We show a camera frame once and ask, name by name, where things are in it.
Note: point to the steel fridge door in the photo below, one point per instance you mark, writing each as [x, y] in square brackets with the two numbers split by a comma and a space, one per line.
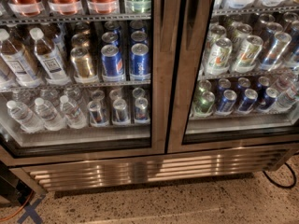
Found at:
[273, 119]
[122, 28]

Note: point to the steel fridge base grille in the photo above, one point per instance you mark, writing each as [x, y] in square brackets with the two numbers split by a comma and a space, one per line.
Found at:
[141, 170]

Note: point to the silver blue can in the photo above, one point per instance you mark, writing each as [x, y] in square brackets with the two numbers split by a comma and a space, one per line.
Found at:
[274, 50]

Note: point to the white 7Up can left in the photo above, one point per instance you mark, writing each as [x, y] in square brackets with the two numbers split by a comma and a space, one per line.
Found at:
[218, 57]

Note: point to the white 7up can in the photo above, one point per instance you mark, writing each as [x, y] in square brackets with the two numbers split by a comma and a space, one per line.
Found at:
[218, 57]
[249, 50]

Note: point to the white 7Up can right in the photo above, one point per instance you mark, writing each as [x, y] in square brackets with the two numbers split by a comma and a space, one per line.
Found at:
[249, 50]

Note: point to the blue can bottom left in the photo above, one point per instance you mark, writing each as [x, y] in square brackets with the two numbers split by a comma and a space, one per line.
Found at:
[227, 102]

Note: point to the green can bottom shelf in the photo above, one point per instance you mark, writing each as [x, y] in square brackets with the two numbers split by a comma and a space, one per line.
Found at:
[203, 104]

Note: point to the blue can bottom right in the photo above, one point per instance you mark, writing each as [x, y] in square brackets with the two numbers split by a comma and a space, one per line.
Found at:
[246, 101]

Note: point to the front blue Pepsi can right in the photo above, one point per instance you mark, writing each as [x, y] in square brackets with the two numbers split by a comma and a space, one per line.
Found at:
[139, 62]

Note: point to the blue pepsi can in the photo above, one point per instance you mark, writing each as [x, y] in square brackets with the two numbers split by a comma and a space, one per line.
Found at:
[139, 62]
[113, 69]

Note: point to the front blue Pepsi can left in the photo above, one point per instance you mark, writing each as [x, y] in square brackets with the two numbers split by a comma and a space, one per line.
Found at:
[113, 69]

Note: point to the small silver can right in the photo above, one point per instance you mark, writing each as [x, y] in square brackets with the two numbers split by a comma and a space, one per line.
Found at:
[141, 108]

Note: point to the small silver can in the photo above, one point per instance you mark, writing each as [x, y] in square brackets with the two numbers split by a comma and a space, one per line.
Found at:
[141, 108]
[120, 112]
[98, 115]

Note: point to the small silver can middle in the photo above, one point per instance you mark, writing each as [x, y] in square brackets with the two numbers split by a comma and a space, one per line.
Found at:
[120, 112]

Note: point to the front gold can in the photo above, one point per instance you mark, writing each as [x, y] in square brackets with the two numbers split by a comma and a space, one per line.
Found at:
[86, 71]

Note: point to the small silver can left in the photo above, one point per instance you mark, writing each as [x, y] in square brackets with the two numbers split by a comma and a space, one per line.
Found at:
[98, 115]

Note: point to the tea bottle white cap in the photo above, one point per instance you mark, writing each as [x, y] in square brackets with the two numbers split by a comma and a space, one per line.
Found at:
[50, 58]

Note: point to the water bottle right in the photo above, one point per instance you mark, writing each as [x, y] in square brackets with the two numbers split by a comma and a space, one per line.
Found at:
[75, 117]

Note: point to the water bottle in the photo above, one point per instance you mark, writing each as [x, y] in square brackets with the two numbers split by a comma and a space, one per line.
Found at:
[29, 121]
[52, 119]
[75, 117]

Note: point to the water bottle middle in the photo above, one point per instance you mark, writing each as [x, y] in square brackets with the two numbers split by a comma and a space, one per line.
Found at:
[52, 119]

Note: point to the tea bottle far left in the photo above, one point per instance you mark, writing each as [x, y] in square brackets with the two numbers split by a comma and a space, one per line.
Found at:
[20, 61]

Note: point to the water bottle left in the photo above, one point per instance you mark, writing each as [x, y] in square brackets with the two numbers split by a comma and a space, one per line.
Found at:
[29, 121]

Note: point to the blue tape cross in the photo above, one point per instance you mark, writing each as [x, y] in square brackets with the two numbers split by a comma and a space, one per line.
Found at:
[30, 211]

